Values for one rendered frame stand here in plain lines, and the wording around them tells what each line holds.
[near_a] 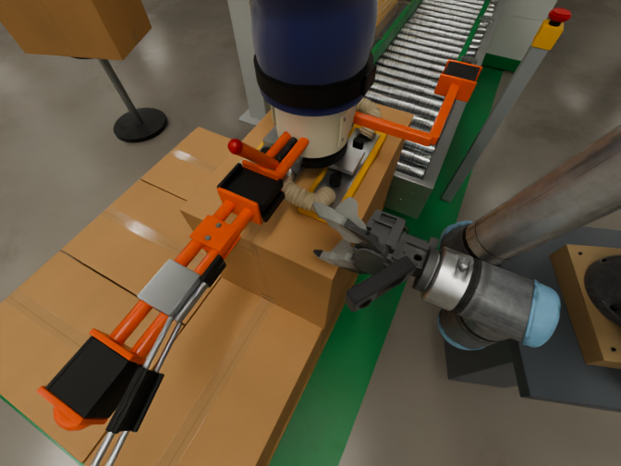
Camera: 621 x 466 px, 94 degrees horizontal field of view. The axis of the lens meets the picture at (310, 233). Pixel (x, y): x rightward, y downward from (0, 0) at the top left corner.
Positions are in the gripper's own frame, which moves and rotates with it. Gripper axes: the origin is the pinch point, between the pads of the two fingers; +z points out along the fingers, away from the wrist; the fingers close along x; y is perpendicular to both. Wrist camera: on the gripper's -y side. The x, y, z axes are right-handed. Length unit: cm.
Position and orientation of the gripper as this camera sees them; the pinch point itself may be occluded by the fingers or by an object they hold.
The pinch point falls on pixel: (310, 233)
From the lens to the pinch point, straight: 50.1
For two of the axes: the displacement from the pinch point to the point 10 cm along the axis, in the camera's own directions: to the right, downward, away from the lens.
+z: -8.9, -3.8, 2.6
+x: -0.2, -5.4, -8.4
